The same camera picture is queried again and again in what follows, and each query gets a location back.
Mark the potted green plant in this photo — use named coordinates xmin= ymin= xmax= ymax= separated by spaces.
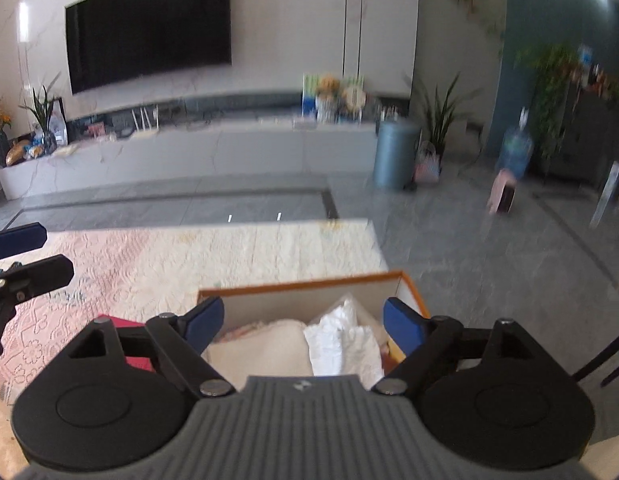
xmin=409 ymin=73 xmax=483 ymax=162

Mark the grey tv console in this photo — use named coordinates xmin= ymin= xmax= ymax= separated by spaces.
xmin=0 ymin=118 xmax=377 ymax=200

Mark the black television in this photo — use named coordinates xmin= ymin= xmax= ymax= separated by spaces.
xmin=65 ymin=0 xmax=232 ymax=94

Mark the white crumpled cloth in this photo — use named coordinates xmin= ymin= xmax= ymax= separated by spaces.
xmin=303 ymin=294 xmax=389 ymax=389

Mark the orange cardboard box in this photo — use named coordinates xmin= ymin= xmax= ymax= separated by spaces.
xmin=196 ymin=268 xmax=433 ymax=366

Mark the teddy bear decoration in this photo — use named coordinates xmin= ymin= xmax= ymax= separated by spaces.
xmin=316 ymin=74 xmax=341 ymax=99

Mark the cream folded towel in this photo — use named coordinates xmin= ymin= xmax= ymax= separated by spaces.
xmin=202 ymin=320 xmax=314 ymax=391

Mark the white wifi router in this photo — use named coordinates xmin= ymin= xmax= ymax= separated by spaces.
xmin=131 ymin=106 xmax=160 ymax=138

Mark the pink small heater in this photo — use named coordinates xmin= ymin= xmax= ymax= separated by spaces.
xmin=487 ymin=169 xmax=518 ymax=214

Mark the blue metal trash bin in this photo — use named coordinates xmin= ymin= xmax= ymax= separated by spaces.
xmin=373 ymin=118 xmax=421 ymax=191

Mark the blue water jug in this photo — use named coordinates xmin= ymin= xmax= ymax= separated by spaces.
xmin=496 ymin=107 xmax=534 ymax=181

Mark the vase with green plant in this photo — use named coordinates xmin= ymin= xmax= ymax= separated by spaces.
xmin=18 ymin=75 xmax=68 ymax=155

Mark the lace tablecloth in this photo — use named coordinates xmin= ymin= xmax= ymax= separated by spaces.
xmin=0 ymin=220 xmax=387 ymax=479

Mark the red gift box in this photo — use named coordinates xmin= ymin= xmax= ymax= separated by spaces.
xmin=101 ymin=314 xmax=154 ymax=372

